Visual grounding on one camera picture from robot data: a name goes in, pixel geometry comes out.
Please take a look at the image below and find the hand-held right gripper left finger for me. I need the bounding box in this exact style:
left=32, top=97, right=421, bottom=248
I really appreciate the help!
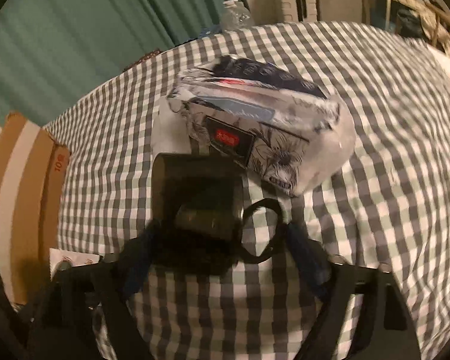
left=30, top=221, right=166, bottom=360

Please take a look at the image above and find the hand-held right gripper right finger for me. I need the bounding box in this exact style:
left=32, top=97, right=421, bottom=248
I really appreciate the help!
left=283, top=223, right=424, bottom=360

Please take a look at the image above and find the checkered cloth desktop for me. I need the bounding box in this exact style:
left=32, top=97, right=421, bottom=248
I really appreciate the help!
left=45, top=20, right=450, bottom=360

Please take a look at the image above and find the white printed paper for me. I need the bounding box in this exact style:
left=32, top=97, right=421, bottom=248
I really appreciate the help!
left=49, top=248, right=99, bottom=275

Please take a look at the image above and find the floral tissue pack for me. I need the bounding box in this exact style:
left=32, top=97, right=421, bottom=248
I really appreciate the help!
left=164, top=54, right=357, bottom=197

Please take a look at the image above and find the brown cardboard box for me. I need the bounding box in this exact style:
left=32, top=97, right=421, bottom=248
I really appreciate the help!
left=0, top=110, right=72, bottom=306

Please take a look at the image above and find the clear plastic bottle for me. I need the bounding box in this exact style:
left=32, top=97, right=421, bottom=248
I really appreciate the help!
left=221, top=0, right=254, bottom=32

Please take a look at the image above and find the green curtain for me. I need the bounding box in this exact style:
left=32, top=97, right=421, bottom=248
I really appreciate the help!
left=0, top=0, right=248, bottom=128

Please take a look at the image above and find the dark clothes pile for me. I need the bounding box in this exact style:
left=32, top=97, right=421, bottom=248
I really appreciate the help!
left=397, top=7, right=425, bottom=39

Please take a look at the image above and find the cream dressing table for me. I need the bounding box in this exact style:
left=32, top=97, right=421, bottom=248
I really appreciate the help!
left=364, top=0, right=450, bottom=57

